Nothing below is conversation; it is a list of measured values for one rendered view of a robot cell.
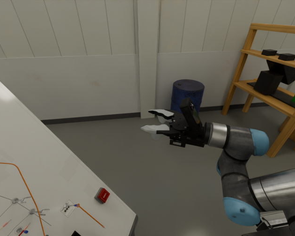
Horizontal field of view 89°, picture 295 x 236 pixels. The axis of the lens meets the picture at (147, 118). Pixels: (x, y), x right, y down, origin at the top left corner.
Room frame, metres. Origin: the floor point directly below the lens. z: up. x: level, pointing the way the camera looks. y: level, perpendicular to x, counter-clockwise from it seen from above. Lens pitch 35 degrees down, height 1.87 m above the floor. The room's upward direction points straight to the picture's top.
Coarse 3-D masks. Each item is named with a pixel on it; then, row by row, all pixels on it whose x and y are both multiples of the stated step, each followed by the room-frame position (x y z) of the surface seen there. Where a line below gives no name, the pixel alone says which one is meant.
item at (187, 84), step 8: (184, 80) 2.66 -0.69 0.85; (192, 80) 2.66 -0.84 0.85; (176, 88) 2.32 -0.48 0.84; (184, 88) 2.28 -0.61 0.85; (192, 88) 2.28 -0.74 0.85; (200, 88) 2.28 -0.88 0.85; (176, 96) 2.30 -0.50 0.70; (184, 96) 2.21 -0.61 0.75; (192, 96) 2.19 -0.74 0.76; (200, 96) 2.25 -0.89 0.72; (176, 104) 2.29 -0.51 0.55
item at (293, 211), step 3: (285, 210) 0.23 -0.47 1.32; (288, 210) 0.23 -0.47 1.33; (291, 210) 0.22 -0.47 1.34; (294, 210) 0.22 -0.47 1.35; (285, 213) 0.23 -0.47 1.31; (288, 213) 0.22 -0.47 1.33; (291, 213) 0.22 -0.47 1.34; (294, 213) 0.21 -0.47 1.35; (285, 216) 0.22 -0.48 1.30; (288, 216) 0.21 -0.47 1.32; (291, 216) 0.21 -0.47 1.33
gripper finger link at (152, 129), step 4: (164, 124) 0.37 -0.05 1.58; (144, 128) 0.37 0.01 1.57; (148, 128) 0.36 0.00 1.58; (152, 128) 0.36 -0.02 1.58; (156, 128) 0.36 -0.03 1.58; (160, 128) 0.36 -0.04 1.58; (164, 128) 0.36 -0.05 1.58; (168, 128) 0.36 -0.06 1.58; (148, 132) 0.36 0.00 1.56; (152, 132) 0.35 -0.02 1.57; (152, 136) 0.36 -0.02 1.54; (156, 136) 0.36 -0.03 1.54; (160, 136) 0.36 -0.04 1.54
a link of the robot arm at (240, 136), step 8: (232, 128) 0.34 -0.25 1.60; (240, 128) 0.34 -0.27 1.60; (248, 128) 0.34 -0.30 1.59; (232, 136) 0.31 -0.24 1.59; (240, 136) 0.31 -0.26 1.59; (248, 136) 0.31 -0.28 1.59; (256, 136) 0.31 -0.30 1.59; (264, 136) 0.30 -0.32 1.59; (224, 144) 0.33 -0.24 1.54; (232, 144) 0.30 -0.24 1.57; (240, 144) 0.30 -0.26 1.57; (248, 144) 0.29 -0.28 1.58; (256, 144) 0.29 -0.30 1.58; (264, 144) 0.29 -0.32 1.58; (232, 152) 0.31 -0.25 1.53; (240, 152) 0.29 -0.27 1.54; (248, 152) 0.29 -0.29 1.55; (256, 152) 0.28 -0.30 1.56; (264, 152) 0.28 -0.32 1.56
